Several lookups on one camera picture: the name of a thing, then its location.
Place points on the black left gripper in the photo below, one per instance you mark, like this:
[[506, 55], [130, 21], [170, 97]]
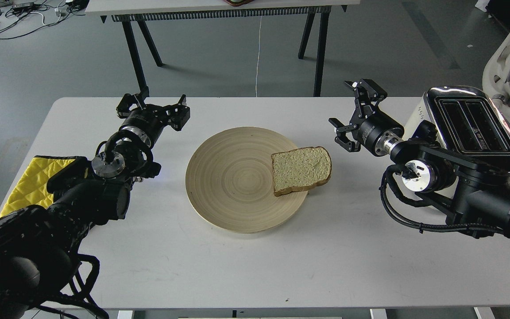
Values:
[[148, 121]]

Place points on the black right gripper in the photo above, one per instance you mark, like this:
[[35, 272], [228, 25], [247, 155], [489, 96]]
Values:
[[378, 132]]

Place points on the slice of bread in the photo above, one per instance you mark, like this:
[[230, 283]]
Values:
[[300, 169]]

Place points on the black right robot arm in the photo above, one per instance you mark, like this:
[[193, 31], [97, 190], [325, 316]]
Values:
[[452, 174]]

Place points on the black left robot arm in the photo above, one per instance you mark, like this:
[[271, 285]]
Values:
[[39, 257]]

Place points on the cream chrome toaster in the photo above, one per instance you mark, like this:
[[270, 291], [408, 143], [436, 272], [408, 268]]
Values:
[[467, 122]]

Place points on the background table black legs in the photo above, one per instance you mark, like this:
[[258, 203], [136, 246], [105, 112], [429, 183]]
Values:
[[205, 24]]

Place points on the round wooden plate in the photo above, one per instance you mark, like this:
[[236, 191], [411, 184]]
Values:
[[229, 181]]

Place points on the yellow quilted cloth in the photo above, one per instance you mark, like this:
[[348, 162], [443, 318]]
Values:
[[31, 187]]

